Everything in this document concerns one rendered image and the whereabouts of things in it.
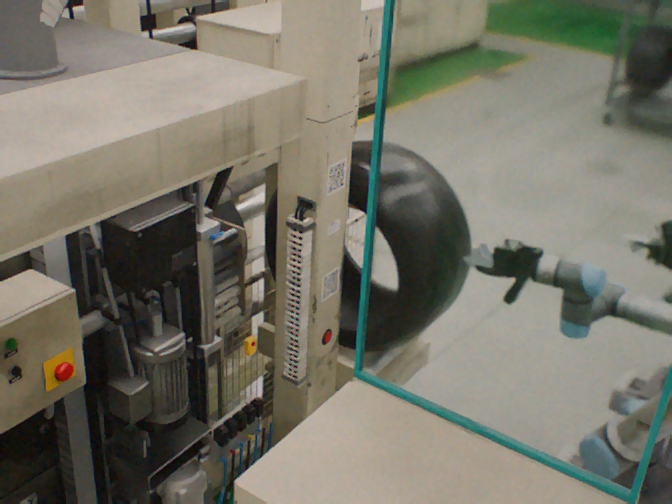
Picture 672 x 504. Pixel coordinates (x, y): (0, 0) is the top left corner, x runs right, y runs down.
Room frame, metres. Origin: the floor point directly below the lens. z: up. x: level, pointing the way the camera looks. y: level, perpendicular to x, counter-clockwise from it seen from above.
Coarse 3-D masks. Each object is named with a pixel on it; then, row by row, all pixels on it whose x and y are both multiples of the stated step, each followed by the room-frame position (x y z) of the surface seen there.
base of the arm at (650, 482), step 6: (654, 462) 1.58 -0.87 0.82; (648, 468) 1.58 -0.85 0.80; (654, 468) 1.59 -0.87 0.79; (648, 474) 1.57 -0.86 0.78; (654, 474) 1.58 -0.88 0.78; (648, 480) 1.57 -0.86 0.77; (654, 480) 1.58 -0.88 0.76; (642, 486) 1.57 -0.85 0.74; (648, 486) 1.57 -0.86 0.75; (654, 486) 1.57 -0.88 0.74; (642, 492) 1.56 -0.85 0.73; (648, 492) 1.56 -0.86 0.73; (654, 492) 1.57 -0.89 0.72
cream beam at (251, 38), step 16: (368, 0) 2.41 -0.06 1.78; (208, 16) 2.06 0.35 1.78; (224, 16) 2.07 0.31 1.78; (240, 16) 2.08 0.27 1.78; (256, 16) 2.09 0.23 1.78; (272, 16) 2.11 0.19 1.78; (368, 16) 2.27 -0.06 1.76; (208, 32) 2.03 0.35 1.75; (224, 32) 2.00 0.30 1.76; (240, 32) 1.98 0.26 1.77; (256, 32) 1.94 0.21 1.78; (272, 32) 1.93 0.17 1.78; (368, 32) 2.28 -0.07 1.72; (208, 48) 2.03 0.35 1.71; (224, 48) 2.00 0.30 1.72; (240, 48) 1.98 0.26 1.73; (256, 48) 1.95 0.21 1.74; (272, 48) 1.92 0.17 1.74; (368, 48) 2.29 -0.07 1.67; (256, 64) 1.95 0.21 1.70; (272, 64) 1.92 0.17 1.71
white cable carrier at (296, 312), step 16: (304, 224) 1.62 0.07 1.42; (288, 240) 1.65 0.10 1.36; (304, 240) 1.62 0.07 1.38; (288, 256) 1.65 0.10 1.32; (304, 256) 1.63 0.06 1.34; (288, 272) 1.64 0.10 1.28; (304, 272) 1.63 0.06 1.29; (288, 288) 1.65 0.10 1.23; (304, 288) 1.63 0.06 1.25; (288, 304) 1.65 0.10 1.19; (304, 304) 1.63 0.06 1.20; (288, 320) 1.65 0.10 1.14; (304, 320) 1.64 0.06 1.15; (288, 336) 1.65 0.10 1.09; (304, 336) 1.64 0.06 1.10; (288, 352) 1.65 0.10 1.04; (304, 352) 1.64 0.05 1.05; (288, 368) 1.65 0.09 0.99; (304, 368) 1.64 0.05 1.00
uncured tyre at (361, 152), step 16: (352, 144) 2.08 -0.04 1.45; (368, 144) 2.06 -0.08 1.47; (352, 160) 1.93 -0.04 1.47; (368, 160) 1.93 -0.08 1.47; (352, 176) 1.88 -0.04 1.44; (368, 176) 1.87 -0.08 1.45; (352, 192) 1.86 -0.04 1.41; (368, 192) 1.84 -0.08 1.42; (272, 208) 2.00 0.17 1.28; (272, 224) 2.00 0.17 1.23; (272, 240) 2.00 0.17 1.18; (272, 256) 2.00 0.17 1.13; (272, 272) 2.00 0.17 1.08; (352, 272) 2.17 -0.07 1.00; (352, 288) 2.15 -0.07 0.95; (352, 304) 2.10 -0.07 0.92; (352, 320) 2.02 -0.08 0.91; (352, 336) 1.84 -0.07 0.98
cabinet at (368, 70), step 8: (360, 64) 6.78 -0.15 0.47; (368, 64) 6.88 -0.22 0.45; (376, 64) 6.97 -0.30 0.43; (360, 72) 6.79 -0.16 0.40; (368, 72) 6.88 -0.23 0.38; (376, 72) 6.97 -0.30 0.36; (360, 80) 6.78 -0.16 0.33; (368, 80) 6.89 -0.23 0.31; (376, 80) 6.99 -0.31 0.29; (360, 88) 6.80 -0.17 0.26; (368, 88) 6.90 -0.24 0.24; (376, 88) 7.00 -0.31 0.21; (360, 96) 6.81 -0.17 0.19; (368, 96) 6.91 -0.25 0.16; (360, 104) 6.83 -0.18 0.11; (368, 104) 6.93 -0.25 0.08; (360, 112) 6.86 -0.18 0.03
